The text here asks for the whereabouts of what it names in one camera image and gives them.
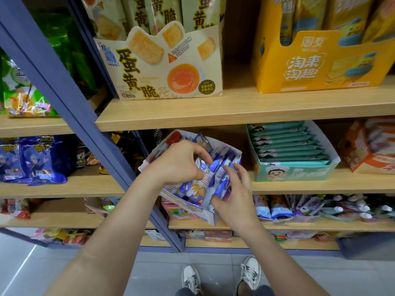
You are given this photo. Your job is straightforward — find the person's right hand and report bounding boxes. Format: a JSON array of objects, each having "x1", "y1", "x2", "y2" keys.
[{"x1": 211, "y1": 163, "x2": 263, "y2": 233}]

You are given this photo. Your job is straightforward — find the person's left hand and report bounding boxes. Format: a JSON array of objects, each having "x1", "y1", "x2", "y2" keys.
[{"x1": 144, "y1": 140, "x2": 213, "y2": 190}]

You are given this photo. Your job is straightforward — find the blue white snack packet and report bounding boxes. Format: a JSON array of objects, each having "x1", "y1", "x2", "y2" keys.
[
  {"x1": 213, "y1": 173, "x2": 232, "y2": 201},
  {"x1": 196, "y1": 160, "x2": 217, "y2": 188}
]

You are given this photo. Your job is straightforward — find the person's right forearm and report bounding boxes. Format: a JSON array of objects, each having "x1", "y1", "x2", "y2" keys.
[{"x1": 239, "y1": 220, "x2": 330, "y2": 296}]

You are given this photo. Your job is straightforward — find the person's left forearm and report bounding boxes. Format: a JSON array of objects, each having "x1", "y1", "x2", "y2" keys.
[{"x1": 45, "y1": 179, "x2": 164, "y2": 296}]

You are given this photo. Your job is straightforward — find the pile of blue white packets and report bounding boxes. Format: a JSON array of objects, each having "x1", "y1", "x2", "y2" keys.
[{"x1": 153, "y1": 132, "x2": 242, "y2": 207}]

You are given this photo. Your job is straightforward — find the white blue display box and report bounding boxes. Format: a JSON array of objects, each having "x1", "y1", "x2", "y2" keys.
[{"x1": 138, "y1": 129, "x2": 243, "y2": 226}]

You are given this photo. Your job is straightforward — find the pink display box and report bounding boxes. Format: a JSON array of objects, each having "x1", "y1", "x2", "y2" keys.
[{"x1": 161, "y1": 197, "x2": 199, "y2": 220}]

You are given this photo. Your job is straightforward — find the blue orange snack packet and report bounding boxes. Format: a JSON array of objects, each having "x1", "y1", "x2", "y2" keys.
[
  {"x1": 253, "y1": 195, "x2": 273, "y2": 221},
  {"x1": 268, "y1": 195, "x2": 294, "y2": 220}
]

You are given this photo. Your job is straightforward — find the wooden shelf board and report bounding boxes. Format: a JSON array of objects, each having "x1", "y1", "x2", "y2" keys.
[
  {"x1": 95, "y1": 75, "x2": 395, "y2": 132},
  {"x1": 0, "y1": 165, "x2": 126, "y2": 199},
  {"x1": 247, "y1": 166, "x2": 395, "y2": 195},
  {"x1": 185, "y1": 236, "x2": 340, "y2": 251},
  {"x1": 168, "y1": 216, "x2": 395, "y2": 233},
  {"x1": 0, "y1": 198, "x2": 155, "y2": 229},
  {"x1": 0, "y1": 88, "x2": 109, "y2": 138}
]

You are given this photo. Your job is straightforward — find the person's right white shoe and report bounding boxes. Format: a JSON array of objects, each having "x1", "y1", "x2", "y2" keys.
[{"x1": 240, "y1": 256, "x2": 262, "y2": 291}]

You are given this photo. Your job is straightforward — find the person's white shoe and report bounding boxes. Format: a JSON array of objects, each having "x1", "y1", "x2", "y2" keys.
[
  {"x1": 240, "y1": 256, "x2": 262, "y2": 291},
  {"x1": 181, "y1": 264, "x2": 203, "y2": 296}
]

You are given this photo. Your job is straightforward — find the teal cartoon display box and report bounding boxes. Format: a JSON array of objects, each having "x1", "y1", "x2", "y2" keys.
[{"x1": 246, "y1": 120, "x2": 341, "y2": 182}]

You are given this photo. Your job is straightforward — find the person's left white shoe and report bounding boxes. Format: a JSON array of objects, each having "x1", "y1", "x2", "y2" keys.
[{"x1": 181, "y1": 264, "x2": 203, "y2": 296}]

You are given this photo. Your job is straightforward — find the person's dark trousers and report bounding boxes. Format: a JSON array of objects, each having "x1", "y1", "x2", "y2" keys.
[{"x1": 175, "y1": 280, "x2": 276, "y2": 296}]

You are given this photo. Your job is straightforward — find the stack of teal packets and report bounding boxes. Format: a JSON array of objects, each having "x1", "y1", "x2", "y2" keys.
[{"x1": 248, "y1": 121, "x2": 330, "y2": 165}]

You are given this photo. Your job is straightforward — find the cream egg print display box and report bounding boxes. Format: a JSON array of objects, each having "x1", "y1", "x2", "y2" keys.
[{"x1": 94, "y1": 21, "x2": 224, "y2": 101}]

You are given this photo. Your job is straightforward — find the dark yellow snack bag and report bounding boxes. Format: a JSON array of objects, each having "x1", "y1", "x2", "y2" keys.
[{"x1": 75, "y1": 142, "x2": 102, "y2": 175}]

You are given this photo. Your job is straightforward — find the pile of white capped pouches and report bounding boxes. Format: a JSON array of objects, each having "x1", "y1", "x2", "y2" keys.
[{"x1": 290, "y1": 193, "x2": 395, "y2": 223}]

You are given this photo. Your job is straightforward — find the blue metal shelf upright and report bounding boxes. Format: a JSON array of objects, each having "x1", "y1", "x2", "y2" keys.
[{"x1": 0, "y1": 0, "x2": 186, "y2": 252}]

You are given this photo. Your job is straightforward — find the pile of colourful snack packets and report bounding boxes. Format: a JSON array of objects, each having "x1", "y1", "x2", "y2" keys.
[{"x1": 30, "y1": 227, "x2": 93, "y2": 246}]

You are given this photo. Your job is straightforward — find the blue cartoon snack bag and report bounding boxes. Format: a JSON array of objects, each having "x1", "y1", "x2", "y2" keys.
[
  {"x1": 19, "y1": 135, "x2": 68, "y2": 186},
  {"x1": 0, "y1": 138, "x2": 28, "y2": 183}
]

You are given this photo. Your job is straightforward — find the grey storage bin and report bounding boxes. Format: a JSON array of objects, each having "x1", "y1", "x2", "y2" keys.
[{"x1": 337, "y1": 232, "x2": 395, "y2": 261}]

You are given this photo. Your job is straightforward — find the yellow display box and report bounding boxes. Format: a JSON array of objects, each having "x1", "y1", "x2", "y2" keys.
[{"x1": 252, "y1": 0, "x2": 395, "y2": 94}]

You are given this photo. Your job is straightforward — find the orange white display box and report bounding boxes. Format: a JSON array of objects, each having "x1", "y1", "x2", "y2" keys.
[{"x1": 337, "y1": 117, "x2": 395, "y2": 175}]

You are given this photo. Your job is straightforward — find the cream green cracker packet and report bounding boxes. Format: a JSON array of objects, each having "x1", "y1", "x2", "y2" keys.
[
  {"x1": 120, "y1": 0, "x2": 152, "y2": 35},
  {"x1": 181, "y1": 0, "x2": 228, "y2": 34},
  {"x1": 144, "y1": 0, "x2": 183, "y2": 36},
  {"x1": 81, "y1": 0, "x2": 128, "y2": 41}
]

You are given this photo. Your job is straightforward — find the yellow blue snack packet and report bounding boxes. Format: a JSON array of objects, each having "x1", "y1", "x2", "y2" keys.
[
  {"x1": 324, "y1": 0, "x2": 372, "y2": 46},
  {"x1": 293, "y1": 0, "x2": 328, "y2": 39},
  {"x1": 362, "y1": 0, "x2": 395, "y2": 43},
  {"x1": 271, "y1": 0, "x2": 297, "y2": 46}
]

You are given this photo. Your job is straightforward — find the red snack bag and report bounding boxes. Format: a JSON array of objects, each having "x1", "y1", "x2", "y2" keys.
[{"x1": 0, "y1": 198, "x2": 32, "y2": 220}]

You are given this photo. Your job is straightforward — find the pile of green snack bags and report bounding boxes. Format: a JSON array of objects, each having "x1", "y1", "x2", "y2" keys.
[{"x1": 0, "y1": 10, "x2": 99, "y2": 118}]

